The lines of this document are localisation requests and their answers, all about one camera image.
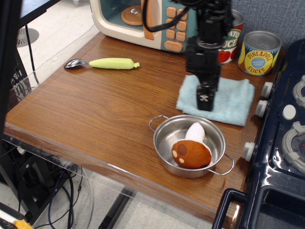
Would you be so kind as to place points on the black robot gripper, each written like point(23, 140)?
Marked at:
point(202, 61)

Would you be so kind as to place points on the light blue towel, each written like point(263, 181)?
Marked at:
point(231, 104)

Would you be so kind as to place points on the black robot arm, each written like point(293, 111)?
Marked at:
point(214, 22)

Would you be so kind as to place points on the small steel pot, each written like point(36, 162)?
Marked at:
point(172, 129)

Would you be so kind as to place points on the tomato sauce can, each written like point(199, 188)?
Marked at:
point(227, 53)

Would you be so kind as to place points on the pineapple slices can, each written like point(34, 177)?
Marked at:
point(259, 52)

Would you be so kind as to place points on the plush mushroom toy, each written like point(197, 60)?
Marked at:
point(191, 152)

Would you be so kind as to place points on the toy microwave oven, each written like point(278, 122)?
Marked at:
point(122, 19)

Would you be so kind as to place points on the dark blue toy stove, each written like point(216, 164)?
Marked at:
point(275, 191)

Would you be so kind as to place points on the clear acrylic table guard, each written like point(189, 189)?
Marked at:
point(99, 119)

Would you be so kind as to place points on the black desk at left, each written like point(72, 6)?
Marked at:
point(14, 14)

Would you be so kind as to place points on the spoon with green handle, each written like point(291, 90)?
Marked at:
point(105, 63)

